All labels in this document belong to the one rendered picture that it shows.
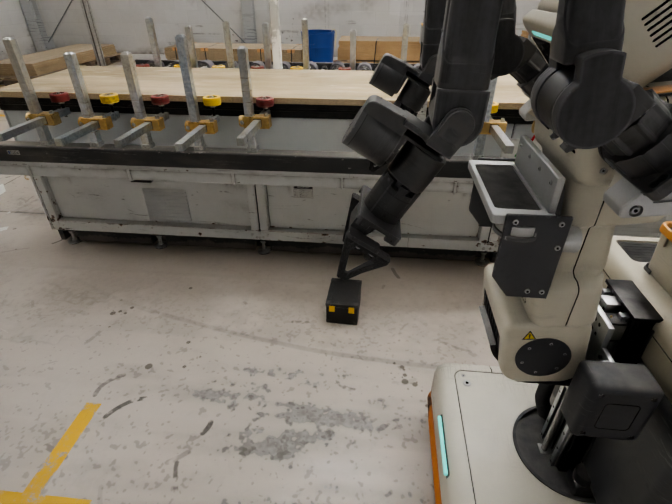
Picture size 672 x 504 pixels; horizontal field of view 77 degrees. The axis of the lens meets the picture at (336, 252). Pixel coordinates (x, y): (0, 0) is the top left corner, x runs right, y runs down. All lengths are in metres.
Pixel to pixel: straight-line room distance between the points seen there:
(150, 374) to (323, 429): 0.76
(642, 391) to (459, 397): 0.61
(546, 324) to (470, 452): 0.54
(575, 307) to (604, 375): 0.13
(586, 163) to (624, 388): 0.42
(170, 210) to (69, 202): 0.61
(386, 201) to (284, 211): 1.84
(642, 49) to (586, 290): 0.39
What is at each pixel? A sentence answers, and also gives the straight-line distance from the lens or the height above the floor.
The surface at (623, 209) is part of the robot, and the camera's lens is 0.63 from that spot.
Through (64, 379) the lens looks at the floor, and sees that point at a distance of 2.09.
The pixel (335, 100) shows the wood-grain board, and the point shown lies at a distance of 2.06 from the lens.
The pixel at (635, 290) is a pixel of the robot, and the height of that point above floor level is 0.80.
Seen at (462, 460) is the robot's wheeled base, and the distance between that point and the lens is 1.30.
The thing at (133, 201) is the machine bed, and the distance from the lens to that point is 2.69.
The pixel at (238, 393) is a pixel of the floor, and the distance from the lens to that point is 1.78.
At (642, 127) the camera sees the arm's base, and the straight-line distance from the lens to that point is 0.58.
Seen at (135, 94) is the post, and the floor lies 0.94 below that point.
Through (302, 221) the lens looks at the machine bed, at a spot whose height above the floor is 0.22.
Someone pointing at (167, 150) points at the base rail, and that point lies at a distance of 2.14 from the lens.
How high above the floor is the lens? 1.35
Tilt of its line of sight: 33 degrees down
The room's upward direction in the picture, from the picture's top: straight up
